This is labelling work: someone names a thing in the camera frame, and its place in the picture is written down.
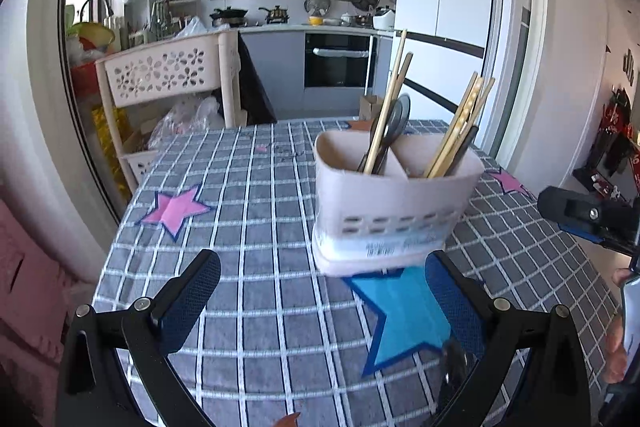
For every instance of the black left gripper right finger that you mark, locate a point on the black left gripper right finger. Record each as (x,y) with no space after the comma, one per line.
(553,387)

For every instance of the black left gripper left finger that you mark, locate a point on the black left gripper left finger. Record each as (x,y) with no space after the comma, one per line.
(92,387)

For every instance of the grey-blue plastic spoon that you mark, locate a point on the grey-blue plastic spoon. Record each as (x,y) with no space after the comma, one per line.
(395,126)

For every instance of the right hand pink nails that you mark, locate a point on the right hand pink nails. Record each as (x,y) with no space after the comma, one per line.
(616,356)

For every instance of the pink plastic utensil caddy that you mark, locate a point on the pink plastic utensil caddy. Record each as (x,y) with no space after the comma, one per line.
(372,222)

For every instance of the grey checked tablecloth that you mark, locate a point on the grey checked tablecloth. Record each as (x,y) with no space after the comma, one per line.
(277,337)

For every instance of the bamboo chopsticks in right compartment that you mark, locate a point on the bamboo chopsticks in right compartment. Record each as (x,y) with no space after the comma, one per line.
(462,129)

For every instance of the bamboo chopstick in left compartment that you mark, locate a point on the bamboo chopstick in left compartment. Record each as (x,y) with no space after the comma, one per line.
(394,83)

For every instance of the white refrigerator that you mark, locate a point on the white refrigerator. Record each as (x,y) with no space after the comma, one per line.
(440,11)

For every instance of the black built-in oven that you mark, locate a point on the black built-in oven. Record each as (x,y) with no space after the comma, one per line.
(339,60)

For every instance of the beige plastic storage rack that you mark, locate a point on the beige plastic storage rack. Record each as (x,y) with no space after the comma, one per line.
(180,66)

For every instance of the black wok on stove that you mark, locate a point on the black wok on stove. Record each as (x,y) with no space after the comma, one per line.
(229,16)

